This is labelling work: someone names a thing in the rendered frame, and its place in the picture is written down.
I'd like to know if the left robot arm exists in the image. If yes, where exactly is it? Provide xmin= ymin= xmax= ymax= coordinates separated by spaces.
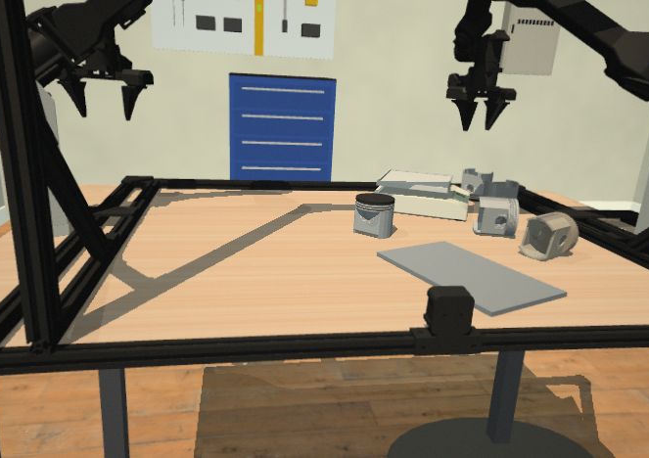
xmin=26 ymin=0 xmax=153 ymax=88

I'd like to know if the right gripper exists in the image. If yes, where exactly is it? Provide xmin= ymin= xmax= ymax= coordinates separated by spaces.
xmin=446 ymin=62 xmax=517 ymax=131

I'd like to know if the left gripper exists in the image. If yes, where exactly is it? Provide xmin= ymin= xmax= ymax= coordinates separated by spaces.
xmin=56 ymin=37 xmax=154 ymax=120

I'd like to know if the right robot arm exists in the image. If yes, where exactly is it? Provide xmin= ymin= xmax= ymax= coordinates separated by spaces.
xmin=453 ymin=0 xmax=649 ymax=102

